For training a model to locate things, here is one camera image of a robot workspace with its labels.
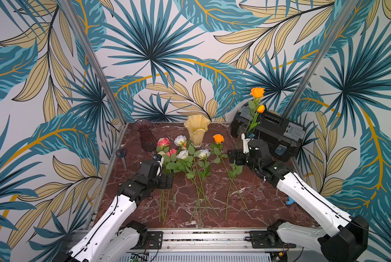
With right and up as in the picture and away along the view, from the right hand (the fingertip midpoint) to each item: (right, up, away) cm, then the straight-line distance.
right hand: (236, 151), depth 79 cm
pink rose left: (-40, +2, +25) cm, 47 cm away
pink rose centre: (-34, -2, +21) cm, 40 cm away
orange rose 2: (-6, 0, +25) cm, 26 cm away
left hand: (-35, -13, 0) cm, 37 cm away
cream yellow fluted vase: (-18, +14, +19) cm, 30 cm away
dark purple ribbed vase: (-47, +4, +17) cm, 51 cm away
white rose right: (-14, -13, +16) cm, 25 cm away
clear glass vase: (+10, +12, +17) cm, 23 cm away
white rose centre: (-27, -3, +16) cm, 31 cm away
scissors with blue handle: (-66, -3, +24) cm, 70 cm away
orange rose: (+12, +30, +7) cm, 33 cm away
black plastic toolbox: (+30, +6, +12) cm, 33 cm away
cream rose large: (-39, -2, +19) cm, 43 cm away
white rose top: (-28, +5, +23) cm, 37 cm away
